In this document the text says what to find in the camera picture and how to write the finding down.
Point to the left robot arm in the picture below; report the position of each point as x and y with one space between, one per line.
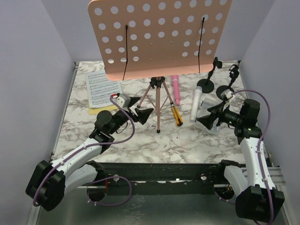
79 154

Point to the white sheet music page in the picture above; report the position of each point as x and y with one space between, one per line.
100 88

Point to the yellow utility knife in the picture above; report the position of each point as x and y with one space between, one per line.
177 116

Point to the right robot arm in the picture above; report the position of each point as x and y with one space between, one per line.
255 159

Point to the yellow sheet music page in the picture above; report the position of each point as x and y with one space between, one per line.
93 111

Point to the white microphone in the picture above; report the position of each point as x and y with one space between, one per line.
196 99

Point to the pink tripod music stand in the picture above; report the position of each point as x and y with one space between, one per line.
157 38

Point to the black microphone stand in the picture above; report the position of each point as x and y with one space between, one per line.
206 84
234 73

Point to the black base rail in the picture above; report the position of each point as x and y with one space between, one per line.
143 179

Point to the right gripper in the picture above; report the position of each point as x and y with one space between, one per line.
218 116

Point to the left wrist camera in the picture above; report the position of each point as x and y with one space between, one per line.
122 100

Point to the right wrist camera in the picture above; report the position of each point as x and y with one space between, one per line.
227 96

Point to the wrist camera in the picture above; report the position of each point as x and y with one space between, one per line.
122 100
227 96

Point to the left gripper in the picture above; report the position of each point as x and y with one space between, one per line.
142 114

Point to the clear plastic compartment box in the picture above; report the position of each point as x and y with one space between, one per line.
208 103

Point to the aluminium frame rail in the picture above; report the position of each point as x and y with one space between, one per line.
276 176

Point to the pink microphone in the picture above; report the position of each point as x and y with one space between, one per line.
176 90

